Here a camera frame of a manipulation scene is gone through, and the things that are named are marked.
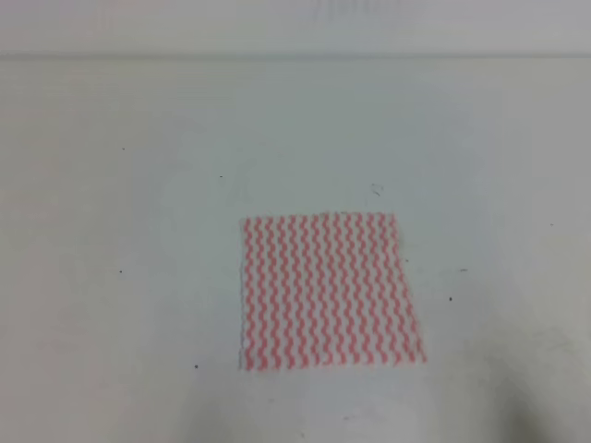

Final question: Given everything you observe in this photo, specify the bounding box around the pink white wavy striped towel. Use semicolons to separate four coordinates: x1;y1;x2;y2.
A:
239;212;427;371

